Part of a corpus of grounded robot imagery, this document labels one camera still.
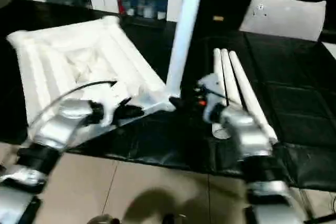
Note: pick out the white plastic table leg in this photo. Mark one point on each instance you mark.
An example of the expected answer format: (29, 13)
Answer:
(231, 77)
(184, 24)
(217, 61)
(252, 98)

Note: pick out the white plastic table top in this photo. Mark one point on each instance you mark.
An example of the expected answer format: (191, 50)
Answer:
(63, 56)

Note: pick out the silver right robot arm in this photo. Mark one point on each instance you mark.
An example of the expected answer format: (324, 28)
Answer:
(247, 135)

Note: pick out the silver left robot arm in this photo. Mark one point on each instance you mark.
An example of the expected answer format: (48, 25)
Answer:
(58, 127)

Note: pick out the small brown block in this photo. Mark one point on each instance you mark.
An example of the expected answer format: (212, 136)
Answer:
(218, 19)

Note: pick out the black work mat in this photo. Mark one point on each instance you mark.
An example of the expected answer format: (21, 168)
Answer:
(294, 103)

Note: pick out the white plastic bag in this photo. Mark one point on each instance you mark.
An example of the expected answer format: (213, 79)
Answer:
(283, 17)

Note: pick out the flat white board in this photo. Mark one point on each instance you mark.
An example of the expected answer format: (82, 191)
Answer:
(332, 50)

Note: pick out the black floor stand bar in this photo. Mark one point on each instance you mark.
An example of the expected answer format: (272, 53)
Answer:
(321, 217)

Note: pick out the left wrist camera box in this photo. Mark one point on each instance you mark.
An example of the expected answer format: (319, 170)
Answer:
(113, 95)

